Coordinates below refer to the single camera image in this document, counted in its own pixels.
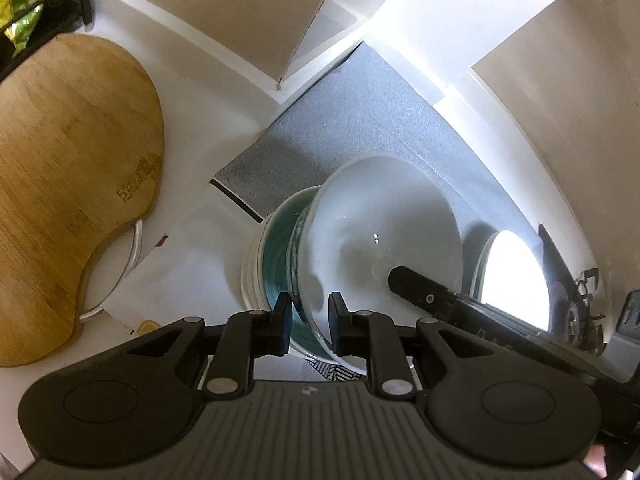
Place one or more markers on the black burner grate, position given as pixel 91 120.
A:
pixel 587 305

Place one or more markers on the white ceramic plate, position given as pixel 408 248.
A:
pixel 248 280

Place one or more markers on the white floral plate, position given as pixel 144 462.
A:
pixel 515 280

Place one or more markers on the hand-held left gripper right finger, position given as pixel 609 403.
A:
pixel 337 327

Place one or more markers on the dark wok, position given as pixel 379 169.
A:
pixel 630 315

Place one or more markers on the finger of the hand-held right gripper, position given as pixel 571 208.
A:
pixel 425 296

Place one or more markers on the wooden cutting board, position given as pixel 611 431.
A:
pixel 70 185

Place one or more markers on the small yellow object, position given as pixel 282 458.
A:
pixel 148 326

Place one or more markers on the grey fabric mat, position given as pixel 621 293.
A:
pixel 360 120

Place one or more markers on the black gas stove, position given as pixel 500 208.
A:
pixel 555 270

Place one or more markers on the teal glazed bowl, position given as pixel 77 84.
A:
pixel 275 260

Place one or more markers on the white bowl patterned exterior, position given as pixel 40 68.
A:
pixel 380 210

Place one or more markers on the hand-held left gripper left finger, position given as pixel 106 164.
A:
pixel 282 327

